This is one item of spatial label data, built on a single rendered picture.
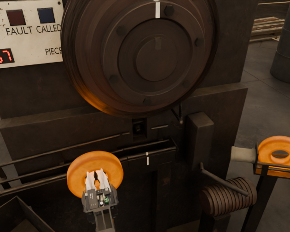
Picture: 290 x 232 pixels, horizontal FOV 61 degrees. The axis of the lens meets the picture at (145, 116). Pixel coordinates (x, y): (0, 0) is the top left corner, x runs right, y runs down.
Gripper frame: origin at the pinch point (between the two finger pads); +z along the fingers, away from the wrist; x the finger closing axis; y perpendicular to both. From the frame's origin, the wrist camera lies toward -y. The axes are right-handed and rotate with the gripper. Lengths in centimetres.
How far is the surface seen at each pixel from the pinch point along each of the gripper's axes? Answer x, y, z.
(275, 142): -65, -9, 0
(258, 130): -147, -108, 65
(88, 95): -2.2, 10.8, 19.3
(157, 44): -20.6, 28.2, 14.4
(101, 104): -5.7, 7.0, 18.3
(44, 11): 5.3, 28.2, 37.2
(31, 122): 17.4, -3.7, 25.8
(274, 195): -110, -91, 3
